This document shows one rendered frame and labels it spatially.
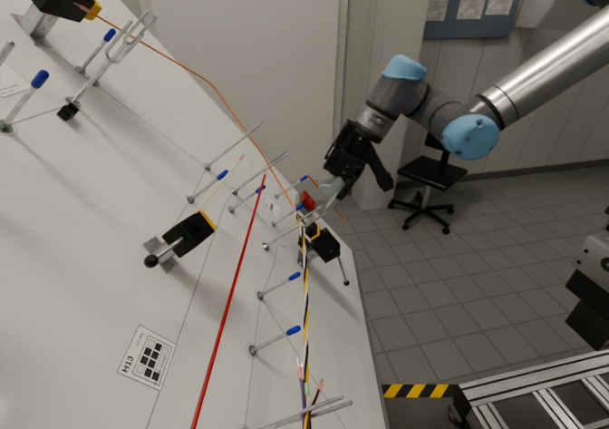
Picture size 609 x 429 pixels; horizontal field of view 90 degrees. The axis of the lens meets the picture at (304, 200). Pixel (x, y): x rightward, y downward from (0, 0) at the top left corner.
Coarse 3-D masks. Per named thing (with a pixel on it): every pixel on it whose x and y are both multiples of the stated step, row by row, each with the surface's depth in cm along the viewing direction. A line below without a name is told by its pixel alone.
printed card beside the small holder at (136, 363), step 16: (144, 336) 32; (160, 336) 33; (128, 352) 30; (144, 352) 31; (160, 352) 32; (128, 368) 29; (144, 368) 30; (160, 368) 31; (144, 384) 29; (160, 384) 31
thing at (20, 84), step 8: (8, 64) 36; (0, 72) 34; (8, 72) 35; (16, 72) 36; (0, 80) 34; (8, 80) 35; (16, 80) 36; (24, 80) 36; (0, 88) 33; (8, 88) 34; (16, 88) 35; (24, 88) 36; (0, 96) 33
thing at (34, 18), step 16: (32, 0) 37; (48, 0) 37; (64, 0) 38; (80, 0) 39; (16, 16) 40; (32, 16) 40; (48, 16) 40; (64, 16) 40; (80, 16) 41; (32, 32) 40; (48, 32) 42
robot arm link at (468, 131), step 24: (600, 24) 44; (552, 48) 47; (576, 48) 45; (600, 48) 44; (528, 72) 48; (552, 72) 46; (576, 72) 46; (480, 96) 51; (504, 96) 49; (528, 96) 48; (552, 96) 48; (432, 120) 57; (456, 120) 51; (480, 120) 48; (504, 120) 50; (456, 144) 50; (480, 144) 50
